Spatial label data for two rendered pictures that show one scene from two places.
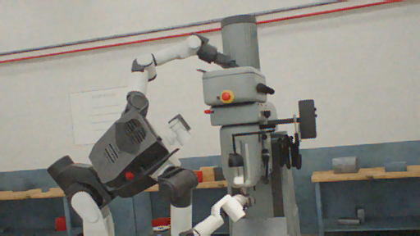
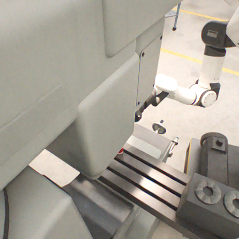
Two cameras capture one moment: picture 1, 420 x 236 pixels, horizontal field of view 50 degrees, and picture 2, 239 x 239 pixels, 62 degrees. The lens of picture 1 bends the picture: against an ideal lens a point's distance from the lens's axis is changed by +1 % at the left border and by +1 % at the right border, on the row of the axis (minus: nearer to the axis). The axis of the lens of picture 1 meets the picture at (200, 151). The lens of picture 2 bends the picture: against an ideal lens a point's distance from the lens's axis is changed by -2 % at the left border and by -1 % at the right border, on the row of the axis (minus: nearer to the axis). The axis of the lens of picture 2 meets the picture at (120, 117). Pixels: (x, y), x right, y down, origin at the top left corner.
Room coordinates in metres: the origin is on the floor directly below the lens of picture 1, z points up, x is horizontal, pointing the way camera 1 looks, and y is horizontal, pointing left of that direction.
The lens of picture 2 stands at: (2.78, -0.06, 1.80)
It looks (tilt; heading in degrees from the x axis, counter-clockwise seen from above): 49 degrees down; 197
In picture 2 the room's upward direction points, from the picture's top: straight up
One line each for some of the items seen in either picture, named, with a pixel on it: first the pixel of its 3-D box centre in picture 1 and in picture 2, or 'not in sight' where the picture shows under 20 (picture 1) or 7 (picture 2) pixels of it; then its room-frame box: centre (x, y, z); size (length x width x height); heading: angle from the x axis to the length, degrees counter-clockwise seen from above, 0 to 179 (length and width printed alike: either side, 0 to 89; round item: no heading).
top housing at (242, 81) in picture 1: (236, 88); not in sight; (2.32, -0.21, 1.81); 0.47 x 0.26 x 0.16; 164
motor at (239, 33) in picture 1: (240, 47); not in sight; (2.54, -0.28, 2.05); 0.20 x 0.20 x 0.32
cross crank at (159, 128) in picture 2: not in sight; (157, 131); (1.82, -0.07, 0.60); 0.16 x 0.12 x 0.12; 164
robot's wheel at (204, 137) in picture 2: not in sight; (213, 142); (1.71, 0.37, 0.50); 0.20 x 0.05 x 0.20; 89
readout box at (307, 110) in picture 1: (308, 119); not in sight; (2.50, -0.61, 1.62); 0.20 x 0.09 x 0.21; 164
